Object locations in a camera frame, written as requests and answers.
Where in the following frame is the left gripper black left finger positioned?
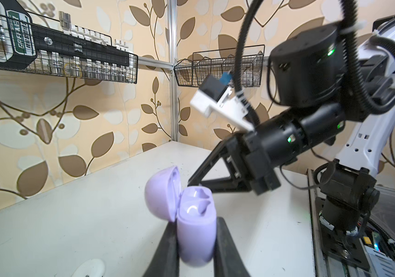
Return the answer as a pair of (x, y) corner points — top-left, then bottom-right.
(143, 222), (180, 277)

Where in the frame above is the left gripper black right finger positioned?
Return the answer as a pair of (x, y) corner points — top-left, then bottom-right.
(213, 217), (250, 277)

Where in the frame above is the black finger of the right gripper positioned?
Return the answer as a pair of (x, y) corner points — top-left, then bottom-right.
(188, 135), (252, 193)

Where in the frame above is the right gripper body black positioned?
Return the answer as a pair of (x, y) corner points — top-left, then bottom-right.
(225, 131), (291, 195)

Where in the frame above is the purple round earbud case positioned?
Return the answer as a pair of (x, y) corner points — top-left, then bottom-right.
(144, 166), (217, 267)

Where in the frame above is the white round earbud case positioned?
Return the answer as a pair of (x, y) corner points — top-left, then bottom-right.
(72, 259), (106, 277)

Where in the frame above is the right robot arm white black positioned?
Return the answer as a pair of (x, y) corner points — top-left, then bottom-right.
(188, 1), (395, 238)

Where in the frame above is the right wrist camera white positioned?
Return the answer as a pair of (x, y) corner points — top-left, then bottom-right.
(190, 72), (254, 132)

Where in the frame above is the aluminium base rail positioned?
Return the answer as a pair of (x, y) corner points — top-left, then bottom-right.
(306, 169), (395, 277)

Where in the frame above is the black wire basket right wall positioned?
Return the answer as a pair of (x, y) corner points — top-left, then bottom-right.
(174, 45), (265, 87)

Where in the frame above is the black wire basket wall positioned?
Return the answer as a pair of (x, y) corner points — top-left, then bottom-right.
(0, 2), (139, 84)
(174, 45), (265, 87)

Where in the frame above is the black wire basket back wall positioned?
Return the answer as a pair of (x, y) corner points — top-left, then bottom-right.
(0, 2), (139, 84)

